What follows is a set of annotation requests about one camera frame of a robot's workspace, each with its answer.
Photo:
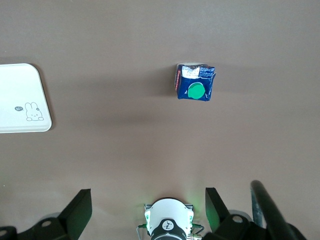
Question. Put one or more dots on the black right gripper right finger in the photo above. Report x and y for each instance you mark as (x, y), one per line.
(215, 212)

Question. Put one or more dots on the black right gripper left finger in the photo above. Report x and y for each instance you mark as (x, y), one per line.
(80, 210)

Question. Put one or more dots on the blue milk carton green cap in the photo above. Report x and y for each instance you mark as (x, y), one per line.
(195, 85)

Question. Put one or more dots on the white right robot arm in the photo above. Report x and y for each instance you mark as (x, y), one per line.
(168, 217)

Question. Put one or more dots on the cream tray with rabbit print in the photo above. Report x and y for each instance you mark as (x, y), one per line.
(22, 100)

